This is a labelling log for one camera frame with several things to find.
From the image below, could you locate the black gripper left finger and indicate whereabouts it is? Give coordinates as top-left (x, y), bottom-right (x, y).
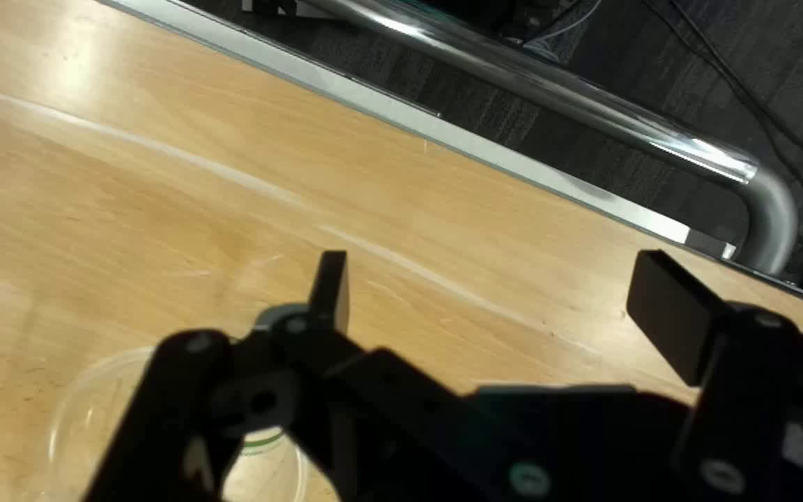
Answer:
top-left (85, 247), bottom-right (517, 502)

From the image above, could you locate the black cable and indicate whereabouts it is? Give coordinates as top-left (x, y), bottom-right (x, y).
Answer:
top-left (647, 0), bottom-right (803, 188)

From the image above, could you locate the silver metal cart handle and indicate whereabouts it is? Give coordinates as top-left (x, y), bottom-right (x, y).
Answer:
top-left (326, 0), bottom-right (803, 272)

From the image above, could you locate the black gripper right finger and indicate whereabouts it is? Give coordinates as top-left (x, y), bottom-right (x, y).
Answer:
top-left (626, 247), bottom-right (803, 502)

